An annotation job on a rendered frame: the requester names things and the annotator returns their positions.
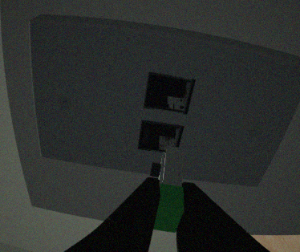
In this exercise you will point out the grey panel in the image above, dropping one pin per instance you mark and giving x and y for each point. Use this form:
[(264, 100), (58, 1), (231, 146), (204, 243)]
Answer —
[(97, 90)]

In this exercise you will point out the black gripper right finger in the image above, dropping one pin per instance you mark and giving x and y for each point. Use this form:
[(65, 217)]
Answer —
[(205, 227)]

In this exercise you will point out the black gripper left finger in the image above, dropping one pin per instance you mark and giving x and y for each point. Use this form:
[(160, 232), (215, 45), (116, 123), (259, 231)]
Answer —
[(130, 227)]

